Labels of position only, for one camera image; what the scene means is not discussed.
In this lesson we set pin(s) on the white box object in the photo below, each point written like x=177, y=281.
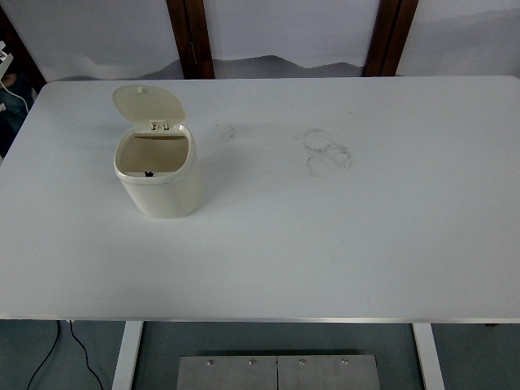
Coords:
x=4, y=61

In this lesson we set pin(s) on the grey metal plate with screws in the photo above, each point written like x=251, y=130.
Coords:
x=243, y=375

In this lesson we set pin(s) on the dark wooden screen post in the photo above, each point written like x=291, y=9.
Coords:
x=182, y=40
x=202, y=40
x=382, y=40
x=22, y=48
x=400, y=40

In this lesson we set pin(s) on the mountain painting screen panel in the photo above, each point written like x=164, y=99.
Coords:
x=288, y=28
x=467, y=32
x=101, y=32

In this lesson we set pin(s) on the person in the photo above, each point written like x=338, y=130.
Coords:
x=14, y=109

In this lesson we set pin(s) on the white metal table leg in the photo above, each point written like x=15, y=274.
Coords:
x=428, y=357
x=126, y=357

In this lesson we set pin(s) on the cream plastic trash bin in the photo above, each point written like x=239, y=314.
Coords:
x=162, y=195

